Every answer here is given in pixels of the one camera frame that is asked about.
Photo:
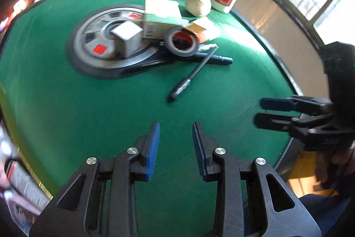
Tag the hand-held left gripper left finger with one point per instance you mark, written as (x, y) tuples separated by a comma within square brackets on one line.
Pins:
[(151, 153)]

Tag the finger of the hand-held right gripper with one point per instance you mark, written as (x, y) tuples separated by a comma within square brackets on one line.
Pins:
[(277, 104), (274, 121)]

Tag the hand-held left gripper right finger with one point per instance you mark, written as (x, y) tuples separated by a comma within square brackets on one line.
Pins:
[(199, 153)]

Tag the black pen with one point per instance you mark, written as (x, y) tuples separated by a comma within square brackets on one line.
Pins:
[(194, 73)]

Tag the black tape roll red core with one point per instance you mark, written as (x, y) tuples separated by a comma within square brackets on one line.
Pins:
[(180, 53)]

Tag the gold-trimmed white box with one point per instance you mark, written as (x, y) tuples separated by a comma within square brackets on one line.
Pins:
[(41, 185)]

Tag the small grey cube box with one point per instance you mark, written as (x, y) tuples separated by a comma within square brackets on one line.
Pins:
[(126, 38)]

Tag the grey red printed box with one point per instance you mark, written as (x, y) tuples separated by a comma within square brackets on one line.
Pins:
[(27, 187)]

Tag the person's right hand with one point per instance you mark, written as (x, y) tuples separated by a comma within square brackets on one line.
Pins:
[(344, 159)]

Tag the dark blue marker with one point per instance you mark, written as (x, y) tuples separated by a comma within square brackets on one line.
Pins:
[(222, 60)]

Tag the person's blue trouser leg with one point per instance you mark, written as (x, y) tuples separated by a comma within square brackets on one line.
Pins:
[(321, 212)]

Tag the small white brown box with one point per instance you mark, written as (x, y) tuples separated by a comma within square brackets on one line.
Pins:
[(198, 26)]

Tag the cream twine ball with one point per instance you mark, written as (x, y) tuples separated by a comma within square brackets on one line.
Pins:
[(198, 3)]

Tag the round grey table control panel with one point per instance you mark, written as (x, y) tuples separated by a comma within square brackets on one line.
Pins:
[(94, 34)]

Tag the white green carton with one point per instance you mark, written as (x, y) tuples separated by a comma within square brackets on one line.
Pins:
[(160, 10)]

